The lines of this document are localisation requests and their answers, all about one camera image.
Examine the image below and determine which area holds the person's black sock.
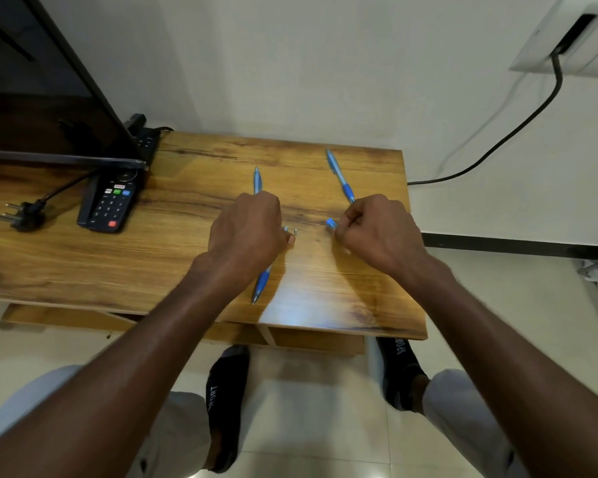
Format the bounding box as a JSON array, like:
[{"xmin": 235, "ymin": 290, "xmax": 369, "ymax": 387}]
[
  {"xmin": 204, "ymin": 345, "xmax": 252, "ymax": 475},
  {"xmin": 376, "ymin": 337, "xmax": 428, "ymax": 413}
]

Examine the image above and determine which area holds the black wall cable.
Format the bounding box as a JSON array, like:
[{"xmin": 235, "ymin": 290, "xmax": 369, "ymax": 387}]
[{"xmin": 407, "ymin": 14, "xmax": 598, "ymax": 187}]

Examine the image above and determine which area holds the white wall socket panel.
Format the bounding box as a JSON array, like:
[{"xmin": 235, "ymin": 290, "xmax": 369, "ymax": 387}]
[{"xmin": 510, "ymin": 0, "xmax": 598, "ymax": 75}]

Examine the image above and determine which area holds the black remote control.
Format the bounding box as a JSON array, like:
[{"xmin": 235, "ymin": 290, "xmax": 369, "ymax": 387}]
[{"xmin": 76, "ymin": 169, "xmax": 146, "ymax": 234}]

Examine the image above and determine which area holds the person's right forearm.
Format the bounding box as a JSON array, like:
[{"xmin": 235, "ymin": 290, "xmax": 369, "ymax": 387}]
[{"xmin": 398, "ymin": 258, "xmax": 598, "ymax": 478}]

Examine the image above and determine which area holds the person's right grey trouser leg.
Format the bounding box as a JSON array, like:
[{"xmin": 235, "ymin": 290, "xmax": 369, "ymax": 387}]
[{"xmin": 422, "ymin": 368, "xmax": 529, "ymax": 478}]

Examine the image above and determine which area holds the person's left hand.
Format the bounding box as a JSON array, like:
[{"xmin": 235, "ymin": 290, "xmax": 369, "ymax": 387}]
[{"xmin": 189, "ymin": 191, "xmax": 298, "ymax": 299}]

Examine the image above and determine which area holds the person's left black sock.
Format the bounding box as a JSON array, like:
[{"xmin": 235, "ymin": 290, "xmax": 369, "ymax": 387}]
[{"xmin": 204, "ymin": 345, "xmax": 252, "ymax": 475}]

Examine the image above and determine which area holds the black power strip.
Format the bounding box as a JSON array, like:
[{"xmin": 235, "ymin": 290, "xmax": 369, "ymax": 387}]
[{"xmin": 124, "ymin": 113, "xmax": 161, "ymax": 165}]

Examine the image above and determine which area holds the person's left grey trouser leg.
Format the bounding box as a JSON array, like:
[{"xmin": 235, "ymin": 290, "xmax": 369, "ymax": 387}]
[{"xmin": 0, "ymin": 364, "xmax": 213, "ymax": 478}]

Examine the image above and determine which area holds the person's right hand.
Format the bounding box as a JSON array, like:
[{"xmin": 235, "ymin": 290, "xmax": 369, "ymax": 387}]
[{"xmin": 334, "ymin": 193, "xmax": 452, "ymax": 289}]

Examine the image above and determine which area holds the person's grey trouser leg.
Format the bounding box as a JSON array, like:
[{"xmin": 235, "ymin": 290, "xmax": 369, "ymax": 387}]
[
  {"xmin": 422, "ymin": 368, "xmax": 529, "ymax": 478},
  {"xmin": 0, "ymin": 364, "xmax": 213, "ymax": 478}
]

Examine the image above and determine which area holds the person's right black sock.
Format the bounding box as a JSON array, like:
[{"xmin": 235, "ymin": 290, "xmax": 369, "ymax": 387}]
[{"xmin": 376, "ymin": 337, "xmax": 428, "ymax": 413}]

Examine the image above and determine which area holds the person's left forearm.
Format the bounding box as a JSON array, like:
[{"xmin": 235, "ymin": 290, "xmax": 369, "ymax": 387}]
[{"xmin": 0, "ymin": 258, "xmax": 245, "ymax": 478}]

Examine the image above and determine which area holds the black power plug with cable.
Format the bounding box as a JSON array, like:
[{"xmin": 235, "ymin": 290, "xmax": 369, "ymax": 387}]
[{"xmin": 0, "ymin": 171, "xmax": 98, "ymax": 233}]

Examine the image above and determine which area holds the black television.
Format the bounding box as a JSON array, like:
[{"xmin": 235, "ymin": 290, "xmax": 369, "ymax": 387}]
[{"xmin": 0, "ymin": 0, "xmax": 148, "ymax": 170}]

